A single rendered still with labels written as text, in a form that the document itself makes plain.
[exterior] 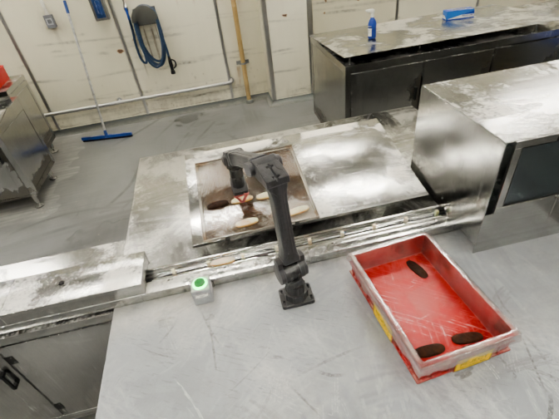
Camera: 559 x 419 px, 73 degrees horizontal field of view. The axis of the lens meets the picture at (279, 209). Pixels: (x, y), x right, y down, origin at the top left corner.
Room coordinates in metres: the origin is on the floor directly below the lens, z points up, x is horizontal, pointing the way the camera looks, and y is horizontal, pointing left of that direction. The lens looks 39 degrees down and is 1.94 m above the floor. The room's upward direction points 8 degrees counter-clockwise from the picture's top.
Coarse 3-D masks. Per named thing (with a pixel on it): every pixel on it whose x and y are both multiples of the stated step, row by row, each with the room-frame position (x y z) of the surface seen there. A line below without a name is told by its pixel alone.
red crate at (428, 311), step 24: (384, 264) 0.97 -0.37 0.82; (432, 264) 0.93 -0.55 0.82; (360, 288) 0.86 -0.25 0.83; (384, 288) 0.85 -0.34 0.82; (408, 288) 0.84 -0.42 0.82; (432, 288) 0.83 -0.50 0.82; (408, 312) 0.74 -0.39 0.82; (432, 312) 0.73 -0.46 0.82; (456, 312) 0.72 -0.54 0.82; (408, 336) 0.66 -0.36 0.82; (432, 336) 0.64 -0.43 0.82; (408, 360) 0.56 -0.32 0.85
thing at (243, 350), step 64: (512, 256) 0.93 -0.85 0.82; (128, 320) 0.87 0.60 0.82; (192, 320) 0.83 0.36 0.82; (256, 320) 0.79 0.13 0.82; (320, 320) 0.76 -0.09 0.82; (512, 320) 0.66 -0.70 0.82; (128, 384) 0.62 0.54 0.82; (192, 384) 0.59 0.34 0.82; (256, 384) 0.57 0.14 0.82; (320, 384) 0.54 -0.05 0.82; (384, 384) 0.52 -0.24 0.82; (448, 384) 0.49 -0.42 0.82; (512, 384) 0.47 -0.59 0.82
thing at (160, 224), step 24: (360, 120) 2.20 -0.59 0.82; (384, 120) 2.15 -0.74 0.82; (408, 120) 2.11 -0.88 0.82; (216, 144) 2.13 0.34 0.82; (240, 144) 2.09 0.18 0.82; (408, 144) 1.83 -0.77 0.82; (144, 168) 1.95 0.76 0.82; (168, 168) 1.92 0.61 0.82; (144, 192) 1.70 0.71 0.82; (168, 192) 1.67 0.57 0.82; (144, 216) 1.48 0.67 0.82; (168, 216) 1.46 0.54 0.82; (360, 216) 1.27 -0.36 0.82; (384, 216) 1.25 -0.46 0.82; (144, 240) 1.30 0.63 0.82; (168, 240) 1.28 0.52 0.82; (240, 240) 1.22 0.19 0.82; (264, 240) 1.20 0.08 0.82
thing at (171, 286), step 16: (416, 224) 1.12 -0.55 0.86; (432, 224) 1.11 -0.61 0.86; (448, 224) 1.10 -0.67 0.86; (336, 240) 1.09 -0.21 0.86; (352, 240) 1.08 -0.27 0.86; (368, 240) 1.07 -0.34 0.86; (384, 240) 1.06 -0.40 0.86; (272, 256) 1.05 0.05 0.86; (304, 256) 1.03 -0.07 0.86; (320, 256) 1.03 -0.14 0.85; (336, 256) 1.04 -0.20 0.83; (208, 272) 1.01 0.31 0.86; (224, 272) 1.00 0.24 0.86; (240, 272) 0.99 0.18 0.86; (256, 272) 1.00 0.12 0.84; (160, 288) 0.96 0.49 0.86; (176, 288) 0.96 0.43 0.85; (96, 304) 0.93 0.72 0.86; (112, 304) 0.93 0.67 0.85; (128, 304) 0.94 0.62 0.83; (32, 320) 0.89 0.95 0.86; (48, 320) 0.90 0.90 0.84
